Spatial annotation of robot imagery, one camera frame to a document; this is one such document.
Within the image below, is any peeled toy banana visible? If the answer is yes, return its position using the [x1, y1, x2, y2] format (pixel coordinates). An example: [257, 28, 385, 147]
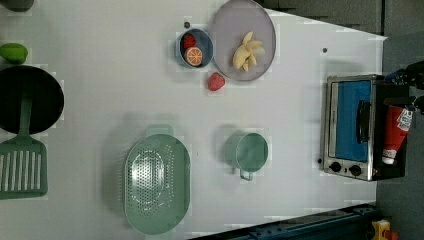
[232, 31, 266, 72]

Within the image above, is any grey round plate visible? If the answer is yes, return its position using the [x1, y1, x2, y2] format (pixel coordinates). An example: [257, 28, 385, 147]
[209, 0, 276, 81]

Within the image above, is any toy strawberry on table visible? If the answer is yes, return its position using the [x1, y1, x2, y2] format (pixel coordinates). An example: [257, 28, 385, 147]
[207, 73, 226, 91]

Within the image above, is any green metal cup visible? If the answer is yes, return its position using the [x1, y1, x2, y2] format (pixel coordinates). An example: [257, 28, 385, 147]
[224, 131, 269, 181]

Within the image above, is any toy orange slice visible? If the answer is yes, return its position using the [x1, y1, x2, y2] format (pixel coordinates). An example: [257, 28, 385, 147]
[184, 47, 203, 67]

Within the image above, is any green perforated colander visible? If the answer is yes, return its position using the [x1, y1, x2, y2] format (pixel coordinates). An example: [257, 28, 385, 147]
[123, 124, 191, 235]

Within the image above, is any small blue bowl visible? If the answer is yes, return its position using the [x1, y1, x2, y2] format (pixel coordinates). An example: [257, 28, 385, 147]
[175, 29, 214, 68]

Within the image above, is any toy strawberry in bowl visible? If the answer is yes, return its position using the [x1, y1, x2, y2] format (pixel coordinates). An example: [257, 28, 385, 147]
[182, 33, 197, 49]

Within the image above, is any silver toaster oven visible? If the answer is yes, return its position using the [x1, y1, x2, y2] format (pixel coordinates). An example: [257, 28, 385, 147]
[323, 75, 409, 181]

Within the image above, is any black frying pan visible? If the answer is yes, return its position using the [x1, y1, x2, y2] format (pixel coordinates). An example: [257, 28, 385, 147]
[0, 65, 65, 134]

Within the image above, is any red toy ketchup bottle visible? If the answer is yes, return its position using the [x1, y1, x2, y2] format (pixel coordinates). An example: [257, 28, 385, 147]
[382, 106, 413, 165]

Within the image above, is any green slotted spatula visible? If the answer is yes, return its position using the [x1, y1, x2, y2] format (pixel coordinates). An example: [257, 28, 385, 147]
[0, 97, 48, 200]

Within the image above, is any yellow toy object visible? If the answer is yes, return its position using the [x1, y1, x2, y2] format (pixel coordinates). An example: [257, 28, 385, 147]
[372, 220, 399, 240]

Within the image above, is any green toy pepper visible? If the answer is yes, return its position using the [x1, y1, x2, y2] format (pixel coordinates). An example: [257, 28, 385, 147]
[0, 43, 28, 64]

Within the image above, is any dark round object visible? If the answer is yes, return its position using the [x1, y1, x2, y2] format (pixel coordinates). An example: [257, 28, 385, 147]
[0, 0, 35, 12]

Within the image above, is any blue metal frame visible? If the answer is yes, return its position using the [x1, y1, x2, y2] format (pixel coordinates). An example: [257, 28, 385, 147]
[191, 204, 381, 240]

